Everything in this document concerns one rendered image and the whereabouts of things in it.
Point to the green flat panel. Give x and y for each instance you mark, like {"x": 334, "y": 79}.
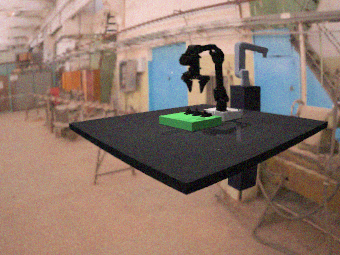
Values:
{"x": 190, "y": 120}

